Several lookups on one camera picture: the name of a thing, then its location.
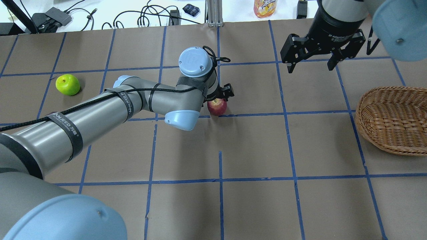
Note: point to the red yellow apple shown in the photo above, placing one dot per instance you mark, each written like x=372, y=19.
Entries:
x=217, y=107

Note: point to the orange drink bottle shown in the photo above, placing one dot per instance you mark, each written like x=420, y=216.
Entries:
x=264, y=8

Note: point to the black monitor stand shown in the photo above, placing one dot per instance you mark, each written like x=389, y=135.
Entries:
x=23, y=16

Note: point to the black power adapter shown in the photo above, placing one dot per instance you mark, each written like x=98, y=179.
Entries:
x=174, y=17

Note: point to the grey usb hub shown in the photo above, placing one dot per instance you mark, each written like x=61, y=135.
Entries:
x=59, y=16

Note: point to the wicker basket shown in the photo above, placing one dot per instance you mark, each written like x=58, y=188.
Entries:
x=394, y=119

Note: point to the dark blue small pouch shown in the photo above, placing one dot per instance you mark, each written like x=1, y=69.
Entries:
x=191, y=10

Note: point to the aluminium frame post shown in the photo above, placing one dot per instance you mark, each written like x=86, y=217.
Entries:
x=214, y=13

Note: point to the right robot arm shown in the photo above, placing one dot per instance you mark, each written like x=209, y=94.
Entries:
x=400, y=25

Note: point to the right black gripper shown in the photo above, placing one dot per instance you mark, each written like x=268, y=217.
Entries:
x=330, y=29

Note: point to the green apple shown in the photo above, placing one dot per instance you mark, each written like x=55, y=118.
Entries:
x=67, y=84

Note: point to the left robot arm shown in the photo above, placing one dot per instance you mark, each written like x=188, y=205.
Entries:
x=32, y=208

